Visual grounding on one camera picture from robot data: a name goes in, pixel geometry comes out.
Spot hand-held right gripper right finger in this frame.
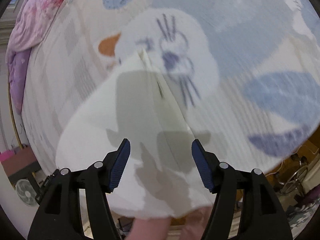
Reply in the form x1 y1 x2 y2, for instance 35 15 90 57
191 139 293 240

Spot white standing fan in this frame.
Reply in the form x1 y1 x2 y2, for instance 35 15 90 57
15 179 39 207

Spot purple floral quilt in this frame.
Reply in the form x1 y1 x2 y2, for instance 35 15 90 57
5 0 75 115

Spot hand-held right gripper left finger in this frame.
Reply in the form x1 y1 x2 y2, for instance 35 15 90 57
27 138 131 240

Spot wooden bed frame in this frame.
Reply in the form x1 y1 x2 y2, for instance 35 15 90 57
9 70 25 148

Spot pink towel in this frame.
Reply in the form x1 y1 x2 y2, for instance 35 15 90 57
0 149 26 162

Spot blue leaf printed bed sheet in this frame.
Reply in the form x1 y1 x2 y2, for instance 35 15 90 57
21 0 320 218

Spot white snap-button jacket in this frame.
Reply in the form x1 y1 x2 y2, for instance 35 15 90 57
55 51 213 218

